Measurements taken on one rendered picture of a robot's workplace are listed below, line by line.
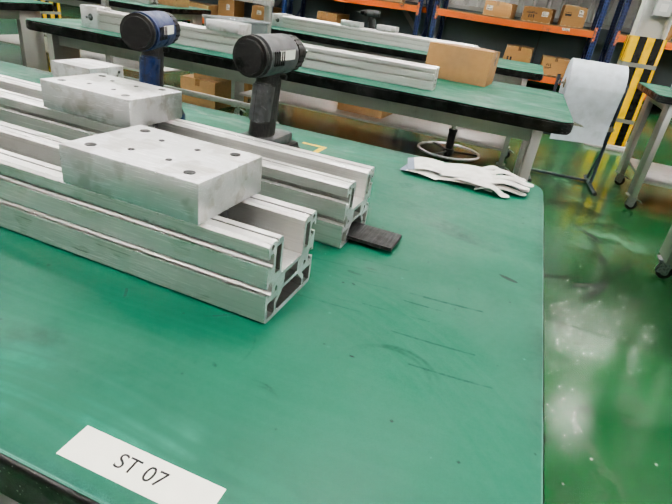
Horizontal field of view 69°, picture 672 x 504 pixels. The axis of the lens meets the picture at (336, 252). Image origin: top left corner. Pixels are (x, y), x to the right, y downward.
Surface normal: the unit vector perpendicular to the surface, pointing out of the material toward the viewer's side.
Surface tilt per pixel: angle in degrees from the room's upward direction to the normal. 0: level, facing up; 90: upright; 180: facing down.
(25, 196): 90
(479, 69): 89
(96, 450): 0
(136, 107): 90
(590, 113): 103
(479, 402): 0
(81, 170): 90
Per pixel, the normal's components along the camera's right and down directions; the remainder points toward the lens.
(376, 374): 0.13, -0.88
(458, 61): -0.43, 0.35
